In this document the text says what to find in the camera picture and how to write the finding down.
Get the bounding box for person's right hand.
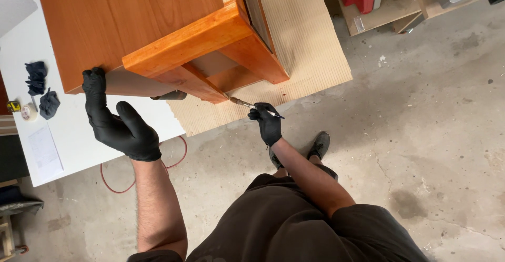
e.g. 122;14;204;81
248;103;283;147

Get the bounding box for person's left hand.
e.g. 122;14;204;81
82;67;162;162

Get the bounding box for small thin paintbrush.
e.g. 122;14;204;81
230;97;285;120

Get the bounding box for orange-brown wooden cabinet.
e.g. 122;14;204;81
35;0;290;105

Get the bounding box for person's left black shoe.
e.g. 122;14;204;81
269;147;285;171

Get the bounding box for person's black shoe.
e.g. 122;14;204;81
269;147;285;171
306;131;331;161

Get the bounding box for person's right black shoe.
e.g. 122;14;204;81
306;131;331;161

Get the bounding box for person's black shorts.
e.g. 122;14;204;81
245;163;339;215

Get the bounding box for corrugated cardboard sheet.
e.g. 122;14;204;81
166;0;353;137

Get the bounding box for dark cylindrical tool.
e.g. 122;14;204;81
150;90;188;101

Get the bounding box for person's black shirt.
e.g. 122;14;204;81
127;173;430;262

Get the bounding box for crumpled black glove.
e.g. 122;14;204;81
25;61;48;96
39;88;61;121

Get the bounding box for white paper sheet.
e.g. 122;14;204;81
28;124;65;182

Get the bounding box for roll of masking tape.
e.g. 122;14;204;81
21;104;39;122

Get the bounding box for dark cloth heap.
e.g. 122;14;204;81
0;185;45;218

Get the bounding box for small wooden cart with wheel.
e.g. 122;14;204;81
0;214;30;262

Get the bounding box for red hose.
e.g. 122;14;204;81
100;135;188;194

